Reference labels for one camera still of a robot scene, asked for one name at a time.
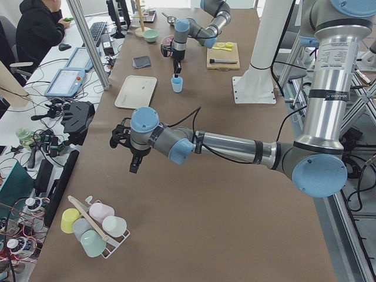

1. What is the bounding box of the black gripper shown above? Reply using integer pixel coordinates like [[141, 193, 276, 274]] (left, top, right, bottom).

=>
[[109, 117, 151, 173], [160, 43, 186, 74]]

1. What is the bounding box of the blue plastic cup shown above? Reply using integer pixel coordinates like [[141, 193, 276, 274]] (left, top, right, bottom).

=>
[[171, 76, 183, 93]]

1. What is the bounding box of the pink bowl of ice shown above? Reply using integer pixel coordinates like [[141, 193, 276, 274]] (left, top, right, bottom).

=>
[[161, 35, 174, 46]]

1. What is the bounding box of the steel ice scoop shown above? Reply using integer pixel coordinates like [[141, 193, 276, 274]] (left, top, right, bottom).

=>
[[162, 12, 177, 26]]

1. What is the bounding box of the wooden cup tree stand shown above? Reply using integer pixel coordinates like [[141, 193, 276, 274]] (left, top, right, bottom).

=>
[[135, 0, 150, 38]]

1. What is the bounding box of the pink plastic cup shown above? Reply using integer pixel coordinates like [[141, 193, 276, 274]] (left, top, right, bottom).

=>
[[89, 202, 115, 224]]

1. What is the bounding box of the grey plastic cup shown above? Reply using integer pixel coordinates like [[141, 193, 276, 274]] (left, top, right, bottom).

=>
[[72, 218, 91, 241]]

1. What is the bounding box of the yellow plastic cup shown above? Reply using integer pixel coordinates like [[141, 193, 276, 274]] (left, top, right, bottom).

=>
[[61, 208, 80, 234]]

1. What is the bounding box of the teal plastic cup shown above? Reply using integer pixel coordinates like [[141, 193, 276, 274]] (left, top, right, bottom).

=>
[[80, 230, 106, 257]]

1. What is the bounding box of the steel muddler black tip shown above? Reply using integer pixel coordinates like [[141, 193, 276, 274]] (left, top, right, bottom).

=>
[[209, 59, 238, 64]]

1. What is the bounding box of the grey folded cloth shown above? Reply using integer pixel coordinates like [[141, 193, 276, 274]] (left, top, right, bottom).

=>
[[132, 56, 152, 69]]

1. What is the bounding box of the mint green bowl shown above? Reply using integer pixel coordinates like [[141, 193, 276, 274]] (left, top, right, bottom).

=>
[[143, 29, 159, 43]]

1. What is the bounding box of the yellow plastic knife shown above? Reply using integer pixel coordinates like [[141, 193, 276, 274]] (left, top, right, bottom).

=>
[[212, 46, 233, 52]]

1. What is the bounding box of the wooden cutting board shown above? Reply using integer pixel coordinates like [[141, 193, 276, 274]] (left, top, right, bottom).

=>
[[206, 42, 240, 71]]

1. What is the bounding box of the cream rabbit tray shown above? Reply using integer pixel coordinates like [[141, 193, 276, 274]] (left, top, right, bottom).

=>
[[115, 75, 157, 109]]

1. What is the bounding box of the black keyboard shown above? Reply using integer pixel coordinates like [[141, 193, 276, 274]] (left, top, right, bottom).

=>
[[89, 22, 107, 47]]

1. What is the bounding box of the teach pendant far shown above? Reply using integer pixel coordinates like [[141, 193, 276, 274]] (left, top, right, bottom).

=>
[[65, 47, 93, 72]]

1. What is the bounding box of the teach pendant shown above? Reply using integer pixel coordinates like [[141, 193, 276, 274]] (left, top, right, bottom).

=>
[[44, 68, 86, 98], [65, 47, 93, 72]]

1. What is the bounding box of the teach pendant near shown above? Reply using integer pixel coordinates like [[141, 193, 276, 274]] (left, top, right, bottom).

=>
[[44, 68, 86, 98]]

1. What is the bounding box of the person in black hoodie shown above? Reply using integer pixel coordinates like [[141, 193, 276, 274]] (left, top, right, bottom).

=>
[[16, 0, 70, 64]]

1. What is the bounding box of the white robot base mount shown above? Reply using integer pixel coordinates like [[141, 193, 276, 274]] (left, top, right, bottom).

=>
[[233, 0, 295, 104]]

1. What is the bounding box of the white wire cup rack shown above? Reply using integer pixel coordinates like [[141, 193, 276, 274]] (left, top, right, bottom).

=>
[[68, 196, 130, 259]]

